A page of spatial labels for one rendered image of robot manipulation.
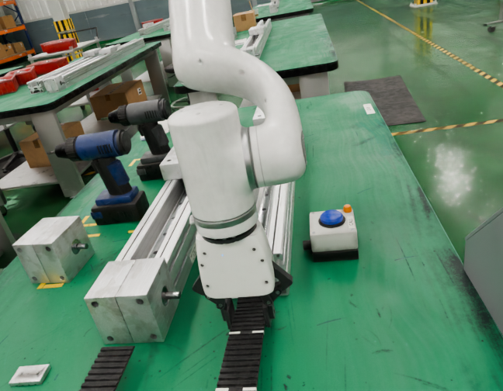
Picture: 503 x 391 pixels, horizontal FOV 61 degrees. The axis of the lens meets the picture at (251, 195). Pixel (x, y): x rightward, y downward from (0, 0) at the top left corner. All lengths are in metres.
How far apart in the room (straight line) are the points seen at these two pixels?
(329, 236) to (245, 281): 0.21
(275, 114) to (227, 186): 0.10
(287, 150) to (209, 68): 0.16
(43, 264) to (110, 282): 0.26
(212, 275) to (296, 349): 0.16
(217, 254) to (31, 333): 0.40
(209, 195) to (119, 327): 0.29
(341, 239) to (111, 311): 0.39
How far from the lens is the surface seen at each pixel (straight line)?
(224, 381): 0.57
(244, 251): 0.56
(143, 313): 0.67
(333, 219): 0.75
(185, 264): 0.79
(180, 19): 0.62
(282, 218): 0.75
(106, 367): 0.66
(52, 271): 0.93
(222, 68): 0.56
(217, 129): 0.48
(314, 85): 2.45
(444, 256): 0.79
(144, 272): 0.69
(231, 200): 0.51
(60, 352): 0.77
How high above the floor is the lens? 1.25
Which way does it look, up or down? 27 degrees down
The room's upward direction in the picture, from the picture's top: 11 degrees counter-clockwise
